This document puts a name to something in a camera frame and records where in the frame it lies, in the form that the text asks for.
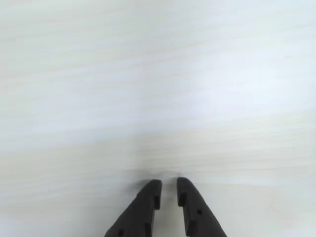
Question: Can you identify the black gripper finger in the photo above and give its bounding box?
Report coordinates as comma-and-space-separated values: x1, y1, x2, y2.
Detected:
104, 179, 163, 237
176, 177, 228, 237

